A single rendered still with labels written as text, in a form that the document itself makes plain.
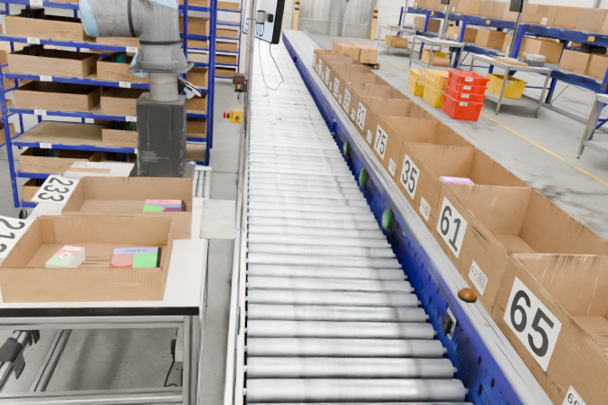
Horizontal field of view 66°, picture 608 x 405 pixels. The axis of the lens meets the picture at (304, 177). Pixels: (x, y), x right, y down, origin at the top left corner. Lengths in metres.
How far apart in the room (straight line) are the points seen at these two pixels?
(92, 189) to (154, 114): 0.36
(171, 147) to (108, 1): 0.57
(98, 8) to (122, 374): 1.43
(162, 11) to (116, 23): 0.17
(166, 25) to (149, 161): 0.53
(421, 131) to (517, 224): 0.79
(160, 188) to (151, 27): 0.59
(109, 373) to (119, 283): 0.98
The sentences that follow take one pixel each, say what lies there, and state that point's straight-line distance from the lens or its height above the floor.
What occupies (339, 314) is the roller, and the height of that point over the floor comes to 0.74.
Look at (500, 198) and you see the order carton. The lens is 1.55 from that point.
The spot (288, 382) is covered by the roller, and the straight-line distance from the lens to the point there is 1.11.
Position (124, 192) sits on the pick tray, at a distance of 1.83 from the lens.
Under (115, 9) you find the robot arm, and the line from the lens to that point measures 1.91.
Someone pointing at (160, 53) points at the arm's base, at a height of 1.26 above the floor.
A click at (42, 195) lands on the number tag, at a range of 1.67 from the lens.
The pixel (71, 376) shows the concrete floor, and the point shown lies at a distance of 2.26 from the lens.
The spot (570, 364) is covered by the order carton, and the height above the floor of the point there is 0.98.
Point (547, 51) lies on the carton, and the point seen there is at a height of 0.98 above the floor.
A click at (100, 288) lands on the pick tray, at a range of 1.32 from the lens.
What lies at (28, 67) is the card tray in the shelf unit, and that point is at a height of 0.97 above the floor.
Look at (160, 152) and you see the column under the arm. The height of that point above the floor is 0.88.
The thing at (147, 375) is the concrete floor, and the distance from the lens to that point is 2.20.
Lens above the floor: 1.54
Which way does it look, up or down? 22 degrees down
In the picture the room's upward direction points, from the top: 6 degrees clockwise
